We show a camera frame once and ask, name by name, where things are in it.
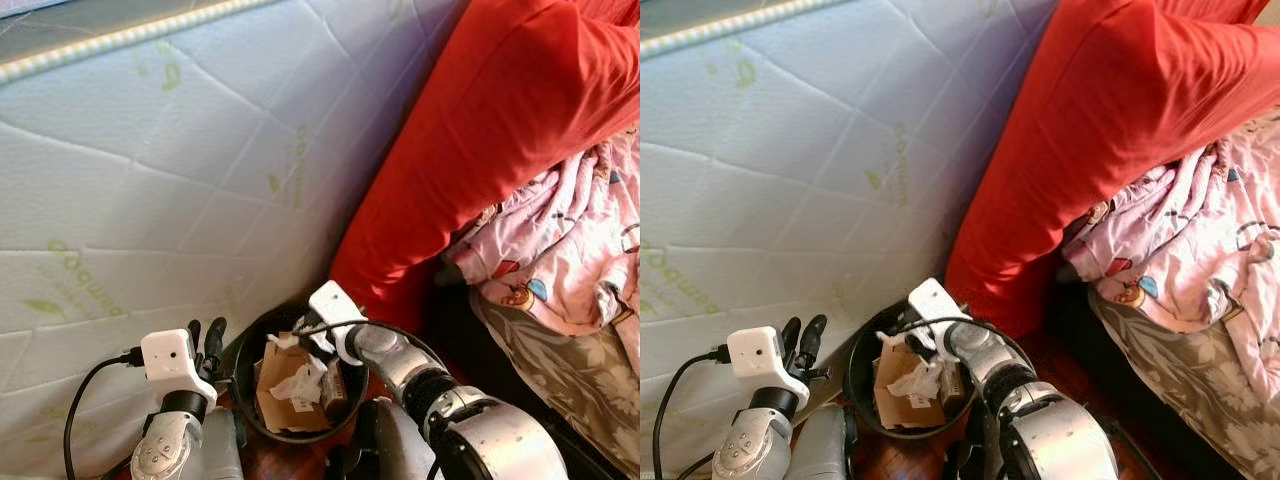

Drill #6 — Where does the black round waste bin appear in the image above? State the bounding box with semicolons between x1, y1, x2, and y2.
845;300;991;441
228;303;373;446

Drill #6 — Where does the white crumpled paper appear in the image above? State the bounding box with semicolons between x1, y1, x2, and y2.
885;355;946;401
268;358;329;403

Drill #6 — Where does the brown cardboard box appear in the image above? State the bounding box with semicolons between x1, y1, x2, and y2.
872;335;951;429
255;335;336;433

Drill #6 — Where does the silver robot left leg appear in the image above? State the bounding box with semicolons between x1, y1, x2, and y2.
795;403;851;480
200;405;246;480

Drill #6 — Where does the white quilted mattress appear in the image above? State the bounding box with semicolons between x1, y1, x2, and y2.
0;0;471;480
640;0;1086;480

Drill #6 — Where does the grey floral bed sheet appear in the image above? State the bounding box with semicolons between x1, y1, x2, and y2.
1088;290;1280;479
470;290;640;476

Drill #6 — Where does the pink cartoon print blanket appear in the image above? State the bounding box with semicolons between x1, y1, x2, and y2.
1062;118;1280;401
445;125;640;341

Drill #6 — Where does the large red fabric cushion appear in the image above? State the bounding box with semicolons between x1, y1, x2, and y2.
328;0;640;336
945;0;1280;341

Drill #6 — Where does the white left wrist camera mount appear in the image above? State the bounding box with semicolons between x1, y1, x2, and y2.
727;327;811;409
140;328;219;406

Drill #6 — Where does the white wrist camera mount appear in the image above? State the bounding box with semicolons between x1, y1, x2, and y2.
140;328;219;406
308;281;369;363
907;277;973;361
727;327;811;409

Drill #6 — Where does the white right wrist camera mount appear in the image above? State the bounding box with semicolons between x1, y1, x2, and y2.
907;277;973;361
308;281;369;363

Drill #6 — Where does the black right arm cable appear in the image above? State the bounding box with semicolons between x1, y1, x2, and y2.
895;316;1041;381
290;320;451;386

